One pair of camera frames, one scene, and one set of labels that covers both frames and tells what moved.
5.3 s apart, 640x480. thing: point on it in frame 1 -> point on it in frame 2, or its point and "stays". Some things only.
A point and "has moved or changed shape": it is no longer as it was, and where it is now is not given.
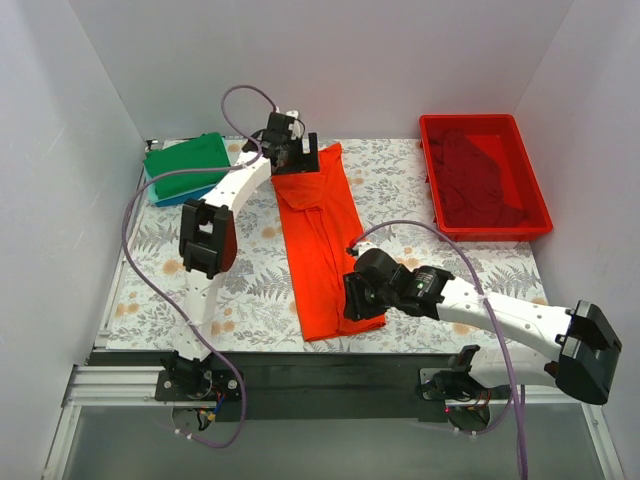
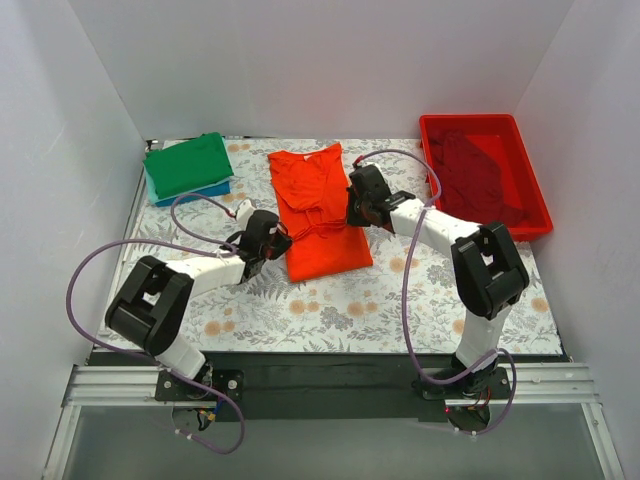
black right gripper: [357, 298] -> [357, 211]
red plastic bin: [484, 182] stays
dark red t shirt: [471, 190] stays
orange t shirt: [322, 229] has moved or changed shape
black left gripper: [300, 161] -> [278, 242]
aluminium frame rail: [92, 385] stays
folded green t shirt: [206, 151] stays
